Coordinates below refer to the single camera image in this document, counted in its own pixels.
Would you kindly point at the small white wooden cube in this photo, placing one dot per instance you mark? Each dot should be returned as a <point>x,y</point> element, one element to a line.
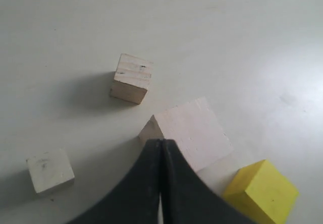
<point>50,171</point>

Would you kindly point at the yellow cube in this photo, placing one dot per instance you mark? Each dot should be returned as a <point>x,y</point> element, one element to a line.
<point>262,193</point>

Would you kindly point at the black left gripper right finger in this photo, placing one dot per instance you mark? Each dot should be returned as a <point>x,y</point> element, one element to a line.
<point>185,198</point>

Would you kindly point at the medium wooden cube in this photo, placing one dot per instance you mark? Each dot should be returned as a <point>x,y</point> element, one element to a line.
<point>132,79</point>

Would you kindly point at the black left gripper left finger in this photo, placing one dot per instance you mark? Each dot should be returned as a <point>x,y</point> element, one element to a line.
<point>135,199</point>

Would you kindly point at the large wooden cube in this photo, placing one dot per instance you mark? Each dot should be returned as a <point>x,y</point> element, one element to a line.
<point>194,128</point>

